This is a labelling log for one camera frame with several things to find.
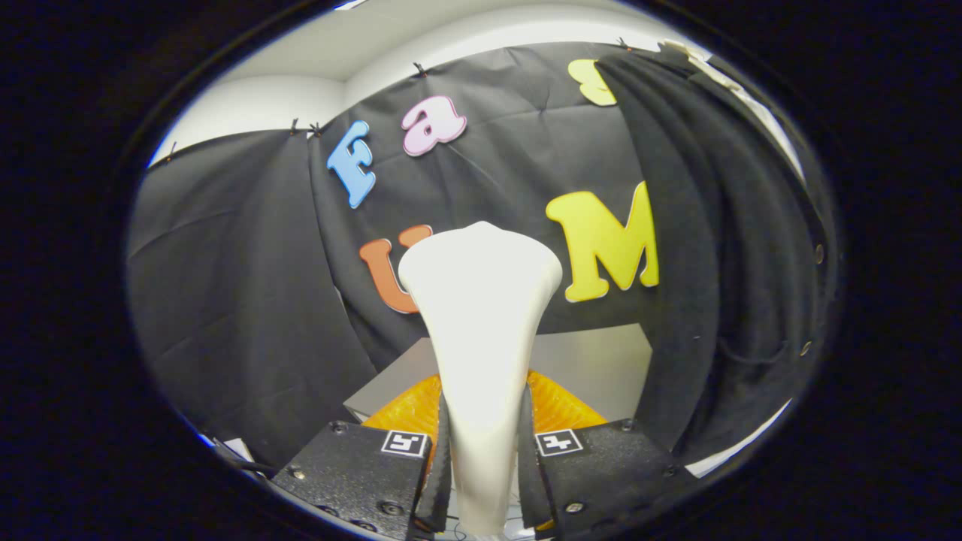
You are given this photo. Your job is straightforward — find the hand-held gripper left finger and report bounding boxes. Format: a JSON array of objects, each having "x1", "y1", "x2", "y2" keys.
[{"x1": 271, "y1": 373, "x2": 454, "y2": 541}]

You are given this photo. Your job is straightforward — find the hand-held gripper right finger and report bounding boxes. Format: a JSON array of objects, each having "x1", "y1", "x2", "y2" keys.
[{"x1": 517, "y1": 370, "x2": 700, "y2": 540}]

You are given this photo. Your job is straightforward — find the white garment steamer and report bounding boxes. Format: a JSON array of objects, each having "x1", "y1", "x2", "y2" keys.
[{"x1": 397, "y1": 221, "x2": 564, "y2": 536}]

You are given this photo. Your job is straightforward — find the black blazer jacket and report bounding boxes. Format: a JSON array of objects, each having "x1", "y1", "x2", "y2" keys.
[{"x1": 597, "y1": 45, "x2": 839, "y2": 467}]

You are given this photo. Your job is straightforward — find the grey cabinet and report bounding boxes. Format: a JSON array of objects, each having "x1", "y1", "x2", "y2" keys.
[{"x1": 343, "y1": 323, "x2": 653, "y2": 444}]

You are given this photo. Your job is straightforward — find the black backdrop cloth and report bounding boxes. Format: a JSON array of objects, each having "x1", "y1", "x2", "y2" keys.
[{"x1": 126, "y1": 41, "x2": 677, "y2": 467}]

